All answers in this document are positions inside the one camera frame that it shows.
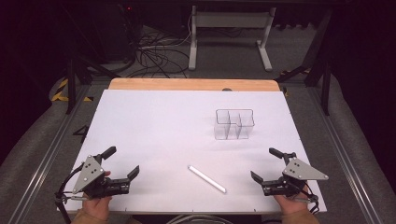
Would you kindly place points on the white metal stand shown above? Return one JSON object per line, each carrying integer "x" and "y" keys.
{"x": 232, "y": 20}

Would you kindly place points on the wooden table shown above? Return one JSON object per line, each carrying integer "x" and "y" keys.
{"x": 193, "y": 84}

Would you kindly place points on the aluminium floor rail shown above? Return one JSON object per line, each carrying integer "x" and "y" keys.
{"x": 46, "y": 158}
{"x": 345, "y": 155}

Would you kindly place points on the yellow black hazard tape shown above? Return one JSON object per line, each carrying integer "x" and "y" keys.
{"x": 60, "y": 93}

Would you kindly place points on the black metal stand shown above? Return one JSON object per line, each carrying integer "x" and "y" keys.
{"x": 325, "y": 84}
{"x": 72, "y": 84}

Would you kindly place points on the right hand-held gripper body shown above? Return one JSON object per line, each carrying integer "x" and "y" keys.
{"x": 299, "y": 172}

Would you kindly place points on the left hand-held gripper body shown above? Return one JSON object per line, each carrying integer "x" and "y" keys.
{"x": 88, "y": 174}

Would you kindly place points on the black equipment box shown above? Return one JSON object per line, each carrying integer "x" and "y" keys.
{"x": 120, "y": 31}

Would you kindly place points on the white table cover sheet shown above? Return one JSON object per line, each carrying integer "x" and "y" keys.
{"x": 174, "y": 130}

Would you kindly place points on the person's left hand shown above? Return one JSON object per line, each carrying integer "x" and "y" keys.
{"x": 97, "y": 205}

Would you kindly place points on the person's right hand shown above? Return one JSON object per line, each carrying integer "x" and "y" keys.
{"x": 291, "y": 203}

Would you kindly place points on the clear plastic pen holder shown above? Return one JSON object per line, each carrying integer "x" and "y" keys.
{"x": 234, "y": 124}

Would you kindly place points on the white pen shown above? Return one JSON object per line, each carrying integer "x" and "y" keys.
{"x": 207, "y": 179}

